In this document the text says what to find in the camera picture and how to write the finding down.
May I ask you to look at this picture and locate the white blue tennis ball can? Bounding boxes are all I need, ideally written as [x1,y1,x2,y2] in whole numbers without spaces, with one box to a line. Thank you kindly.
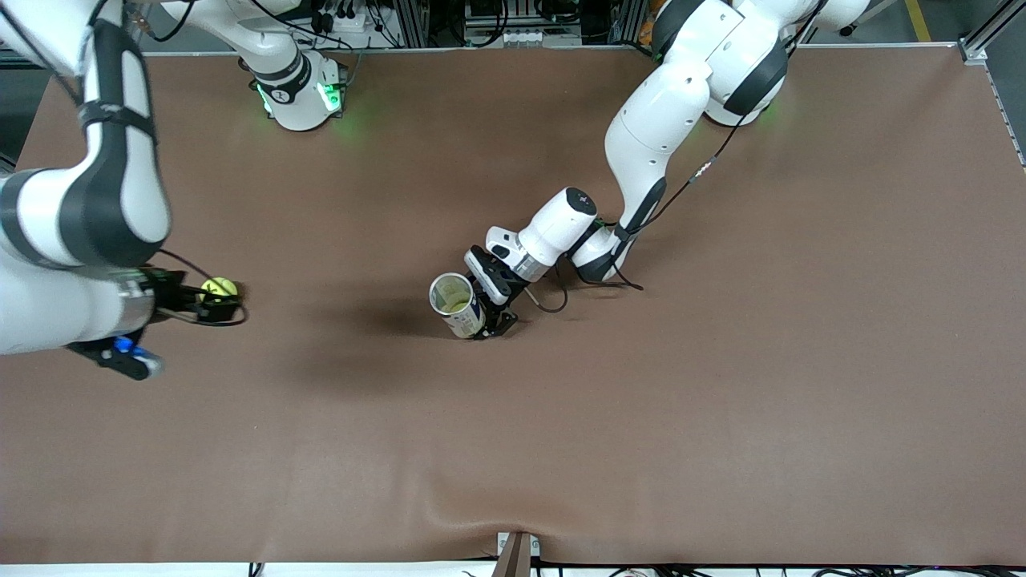
[430,272,487,340]

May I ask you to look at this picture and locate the smooth table cover mat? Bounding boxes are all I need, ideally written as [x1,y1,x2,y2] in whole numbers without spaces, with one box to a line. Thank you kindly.
[0,46,1026,566]

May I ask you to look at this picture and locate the black electronics box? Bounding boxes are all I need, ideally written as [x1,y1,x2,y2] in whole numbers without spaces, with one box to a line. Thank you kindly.
[465,0,562,29]

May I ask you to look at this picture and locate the white power strip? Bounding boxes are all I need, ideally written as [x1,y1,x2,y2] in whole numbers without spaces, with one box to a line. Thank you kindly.
[309,6,386,37]

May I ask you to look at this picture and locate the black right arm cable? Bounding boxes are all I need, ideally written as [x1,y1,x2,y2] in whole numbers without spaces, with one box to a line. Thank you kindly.
[0,0,248,327]

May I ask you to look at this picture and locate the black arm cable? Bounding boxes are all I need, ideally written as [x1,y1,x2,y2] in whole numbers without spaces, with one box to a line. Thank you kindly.
[0,0,248,327]
[525,0,830,315]

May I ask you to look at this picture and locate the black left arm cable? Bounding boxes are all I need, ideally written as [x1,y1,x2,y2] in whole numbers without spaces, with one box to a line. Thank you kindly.
[525,0,830,315]

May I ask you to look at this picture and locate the aluminium frame upright profile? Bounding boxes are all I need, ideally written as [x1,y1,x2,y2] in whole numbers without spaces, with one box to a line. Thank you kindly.
[613,0,646,45]
[397,0,430,47]

